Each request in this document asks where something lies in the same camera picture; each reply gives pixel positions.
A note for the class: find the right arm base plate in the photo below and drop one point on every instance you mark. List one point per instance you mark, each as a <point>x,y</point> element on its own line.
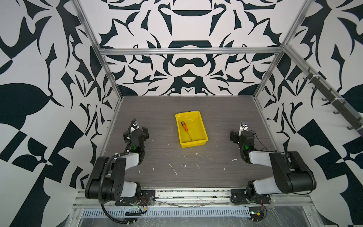
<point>242,196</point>

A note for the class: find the slotted cable duct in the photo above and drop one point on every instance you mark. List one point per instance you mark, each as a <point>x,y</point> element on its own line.
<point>177,212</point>

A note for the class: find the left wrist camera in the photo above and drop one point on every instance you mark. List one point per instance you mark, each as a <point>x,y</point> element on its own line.
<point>133,126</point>

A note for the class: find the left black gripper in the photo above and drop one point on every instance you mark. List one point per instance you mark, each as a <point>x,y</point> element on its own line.
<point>126,137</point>

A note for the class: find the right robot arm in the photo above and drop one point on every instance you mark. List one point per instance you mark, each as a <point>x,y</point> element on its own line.
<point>290,172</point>

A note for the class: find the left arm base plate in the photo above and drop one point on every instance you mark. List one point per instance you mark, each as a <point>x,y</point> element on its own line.
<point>141,198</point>

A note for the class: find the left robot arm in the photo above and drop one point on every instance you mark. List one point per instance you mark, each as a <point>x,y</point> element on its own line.
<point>107,180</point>

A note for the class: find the yellow plastic bin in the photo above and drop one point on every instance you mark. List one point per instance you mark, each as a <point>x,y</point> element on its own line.
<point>196,129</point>

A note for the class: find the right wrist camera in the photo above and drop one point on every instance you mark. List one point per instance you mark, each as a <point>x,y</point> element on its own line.
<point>243,127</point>

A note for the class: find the orange handled screwdriver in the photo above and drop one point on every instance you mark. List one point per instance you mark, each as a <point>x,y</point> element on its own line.
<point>186,129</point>

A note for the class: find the small electronics board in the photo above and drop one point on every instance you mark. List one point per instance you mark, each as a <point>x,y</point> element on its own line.
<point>257,214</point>

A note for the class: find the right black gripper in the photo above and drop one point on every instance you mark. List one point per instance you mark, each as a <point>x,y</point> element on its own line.
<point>235,135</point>

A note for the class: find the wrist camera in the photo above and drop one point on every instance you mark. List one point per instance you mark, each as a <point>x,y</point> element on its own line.
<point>133,126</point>
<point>243,127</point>

